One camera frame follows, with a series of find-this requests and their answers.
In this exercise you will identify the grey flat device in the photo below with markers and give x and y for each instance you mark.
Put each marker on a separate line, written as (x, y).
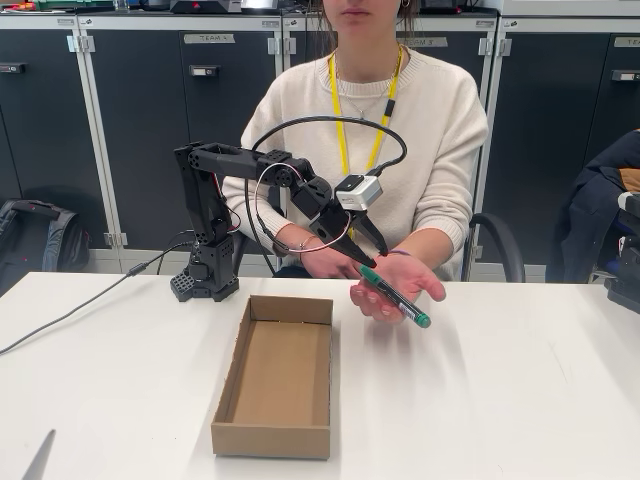
(260, 4)

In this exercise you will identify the black box with red stripe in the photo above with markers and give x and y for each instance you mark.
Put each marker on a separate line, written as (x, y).
(200, 6)

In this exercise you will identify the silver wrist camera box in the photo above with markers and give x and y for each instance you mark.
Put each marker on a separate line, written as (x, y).
(357, 192)

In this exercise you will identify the person in cream sweater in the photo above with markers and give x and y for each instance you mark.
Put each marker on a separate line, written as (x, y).
(430, 125)

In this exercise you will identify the open cardboard box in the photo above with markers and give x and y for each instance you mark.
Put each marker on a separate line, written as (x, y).
(280, 370)

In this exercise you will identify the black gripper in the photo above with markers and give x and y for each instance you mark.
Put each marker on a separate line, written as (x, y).
(327, 226)

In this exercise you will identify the dark jacket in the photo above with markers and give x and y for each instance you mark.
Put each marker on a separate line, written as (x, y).
(590, 215)

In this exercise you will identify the green black marker pen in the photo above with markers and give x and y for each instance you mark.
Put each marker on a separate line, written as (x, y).
(395, 297)

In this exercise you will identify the orange red hand tool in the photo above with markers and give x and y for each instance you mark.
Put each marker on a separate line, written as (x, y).
(20, 6)

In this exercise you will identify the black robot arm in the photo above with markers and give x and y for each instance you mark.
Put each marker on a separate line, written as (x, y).
(225, 162)

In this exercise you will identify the grey flat pointed object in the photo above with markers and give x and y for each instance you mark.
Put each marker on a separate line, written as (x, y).
(40, 460)

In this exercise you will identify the grey black backpack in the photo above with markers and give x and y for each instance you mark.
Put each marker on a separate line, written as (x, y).
(30, 240)

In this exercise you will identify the clear drinking glass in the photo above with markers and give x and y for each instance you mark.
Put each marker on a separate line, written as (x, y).
(122, 5)

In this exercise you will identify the black office chair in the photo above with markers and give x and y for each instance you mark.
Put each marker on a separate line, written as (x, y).
(512, 255)

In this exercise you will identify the black device with red mark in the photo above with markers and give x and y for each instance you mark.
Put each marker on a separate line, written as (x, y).
(442, 7)

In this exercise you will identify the person's left forearm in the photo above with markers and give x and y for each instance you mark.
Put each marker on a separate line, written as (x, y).
(440, 235)

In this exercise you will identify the person's right hand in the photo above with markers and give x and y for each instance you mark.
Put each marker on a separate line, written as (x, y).
(325, 265)

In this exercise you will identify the grey team label strip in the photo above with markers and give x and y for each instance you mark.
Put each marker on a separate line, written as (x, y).
(425, 42)
(209, 39)
(627, 42)

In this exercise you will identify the person's right forearm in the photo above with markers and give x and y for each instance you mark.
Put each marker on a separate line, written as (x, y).
(235, 197)

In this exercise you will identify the green flat item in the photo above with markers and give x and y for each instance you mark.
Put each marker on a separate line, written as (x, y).
(75, 4)

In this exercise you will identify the black robot equipment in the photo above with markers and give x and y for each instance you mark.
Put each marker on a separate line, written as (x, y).
(625, 295)

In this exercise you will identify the person's left hand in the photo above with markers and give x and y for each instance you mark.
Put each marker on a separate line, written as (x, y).
(420, 282)

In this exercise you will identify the purple wrist band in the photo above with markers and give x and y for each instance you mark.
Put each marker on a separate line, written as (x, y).
(400, 252)

